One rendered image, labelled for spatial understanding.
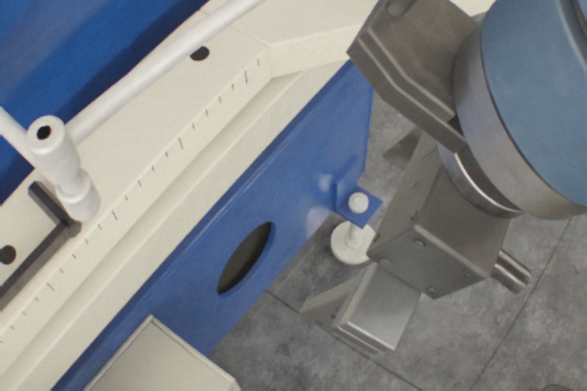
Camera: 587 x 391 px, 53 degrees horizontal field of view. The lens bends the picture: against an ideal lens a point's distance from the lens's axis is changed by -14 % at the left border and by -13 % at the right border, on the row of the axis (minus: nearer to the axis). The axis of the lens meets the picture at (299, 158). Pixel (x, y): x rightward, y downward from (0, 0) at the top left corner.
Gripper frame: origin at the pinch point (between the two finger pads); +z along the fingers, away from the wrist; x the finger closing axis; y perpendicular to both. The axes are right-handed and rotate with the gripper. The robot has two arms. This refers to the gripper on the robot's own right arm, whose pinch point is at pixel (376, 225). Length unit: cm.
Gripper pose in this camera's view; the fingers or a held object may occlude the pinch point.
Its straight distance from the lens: 44.0
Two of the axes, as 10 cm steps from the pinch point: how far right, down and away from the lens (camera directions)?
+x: 4.4, -7.4, 5.1
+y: 8.2, 5.6, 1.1
